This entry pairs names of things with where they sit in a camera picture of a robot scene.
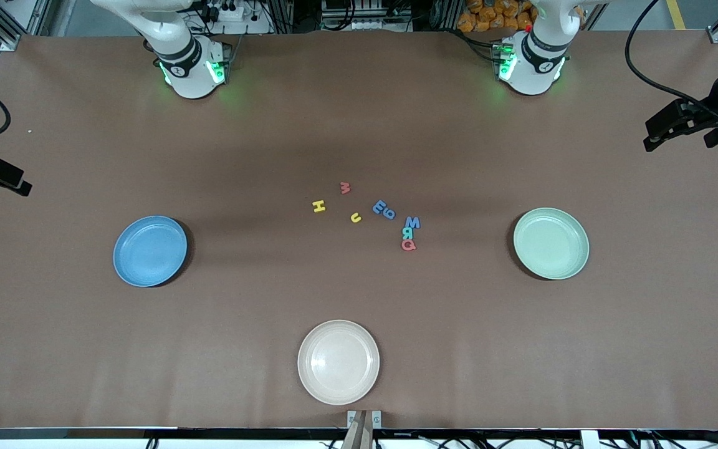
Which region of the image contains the light green round plate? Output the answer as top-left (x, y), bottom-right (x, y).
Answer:
top-left (513, 207), bottom-right (590, 281)

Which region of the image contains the blue round plate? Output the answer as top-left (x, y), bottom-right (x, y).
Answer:
top-left (113, 215), bottom-right (189, 288)

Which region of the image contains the brown table cover sheet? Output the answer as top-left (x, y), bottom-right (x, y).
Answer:
top-left (0, 30), bottom-right (718, 431)

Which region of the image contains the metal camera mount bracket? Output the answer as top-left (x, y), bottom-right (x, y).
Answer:
top-left (347, 409), bottom-right (383, 449)

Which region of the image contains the white power strip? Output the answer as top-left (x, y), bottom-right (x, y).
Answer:
top-left (200, 0), bottom-right (246, 22)

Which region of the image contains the grey equipment rack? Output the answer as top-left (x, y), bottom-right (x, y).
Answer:
top-left (322, 0), bottom-right (413, 32)

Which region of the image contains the pile of orange objects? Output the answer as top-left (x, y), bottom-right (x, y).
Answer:
top-left (457, 0), bottom-right (534, 33)

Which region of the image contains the beige round plate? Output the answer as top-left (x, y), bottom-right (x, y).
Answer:
top-left (297, 319), bottom-right (381, 406)

